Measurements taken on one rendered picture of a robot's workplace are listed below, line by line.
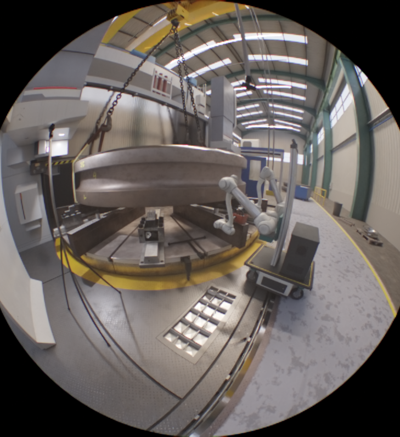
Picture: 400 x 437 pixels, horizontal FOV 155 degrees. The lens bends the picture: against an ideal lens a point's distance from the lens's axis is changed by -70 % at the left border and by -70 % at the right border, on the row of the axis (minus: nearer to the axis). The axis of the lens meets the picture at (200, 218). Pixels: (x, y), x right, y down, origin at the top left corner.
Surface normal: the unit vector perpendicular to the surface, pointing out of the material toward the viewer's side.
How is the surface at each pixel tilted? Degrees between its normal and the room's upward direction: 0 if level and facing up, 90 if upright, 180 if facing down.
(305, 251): 90
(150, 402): 0
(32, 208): 90
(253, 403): 0
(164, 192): 90
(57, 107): 90
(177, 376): 0
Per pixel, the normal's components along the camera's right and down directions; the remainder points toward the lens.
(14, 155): 0.83, 0.20
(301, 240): -0.67, 0.22
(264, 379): 0.03, -0.95
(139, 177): 0.12, 0.33
